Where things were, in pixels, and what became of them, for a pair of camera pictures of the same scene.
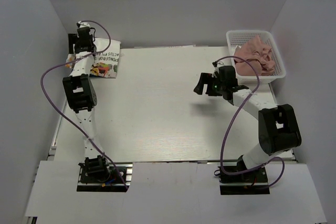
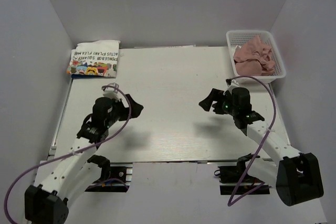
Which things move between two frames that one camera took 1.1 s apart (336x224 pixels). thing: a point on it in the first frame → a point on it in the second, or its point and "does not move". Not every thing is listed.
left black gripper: (73, 39) → (136, 108)
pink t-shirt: (258, 52) does not move
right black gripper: (207, 78) → (216, 95)
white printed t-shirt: (105, 64) does not move
